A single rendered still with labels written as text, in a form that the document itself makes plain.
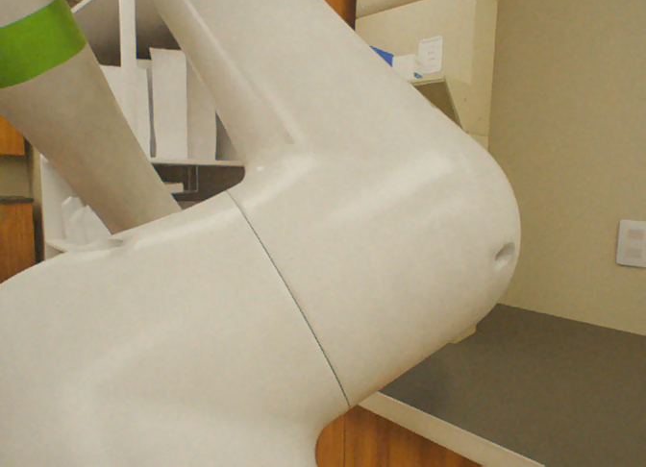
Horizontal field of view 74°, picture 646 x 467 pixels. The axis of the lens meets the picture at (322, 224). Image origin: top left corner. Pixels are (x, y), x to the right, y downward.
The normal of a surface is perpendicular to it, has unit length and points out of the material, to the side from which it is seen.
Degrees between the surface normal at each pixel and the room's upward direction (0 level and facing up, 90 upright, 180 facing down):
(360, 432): 90
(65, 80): 105
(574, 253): 90
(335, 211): 56
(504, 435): 0
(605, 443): 0
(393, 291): 88
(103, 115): 94
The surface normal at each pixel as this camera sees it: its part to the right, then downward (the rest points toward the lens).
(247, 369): 0.25, 0.04
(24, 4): 0.84, 0.28
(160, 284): -0.07, -0.52
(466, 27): -0.69, 0.07
